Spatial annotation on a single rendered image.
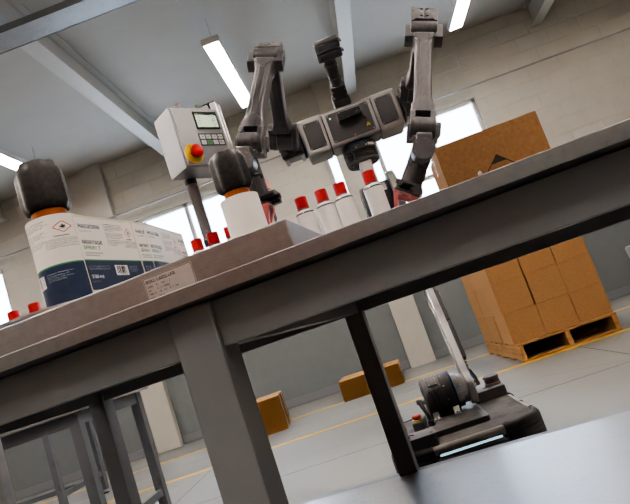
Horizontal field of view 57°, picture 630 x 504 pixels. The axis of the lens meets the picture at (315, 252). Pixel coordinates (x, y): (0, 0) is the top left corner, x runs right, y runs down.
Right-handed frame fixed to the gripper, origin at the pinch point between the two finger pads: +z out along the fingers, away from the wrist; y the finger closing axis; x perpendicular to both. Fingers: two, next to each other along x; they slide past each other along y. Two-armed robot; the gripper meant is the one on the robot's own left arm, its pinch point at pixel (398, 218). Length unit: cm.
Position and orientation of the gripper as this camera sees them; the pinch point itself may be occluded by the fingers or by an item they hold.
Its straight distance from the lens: 151.3
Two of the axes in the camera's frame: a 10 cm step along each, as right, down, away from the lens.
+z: -3.3, 9.4, -0.1
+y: -2.2, -0.9, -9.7
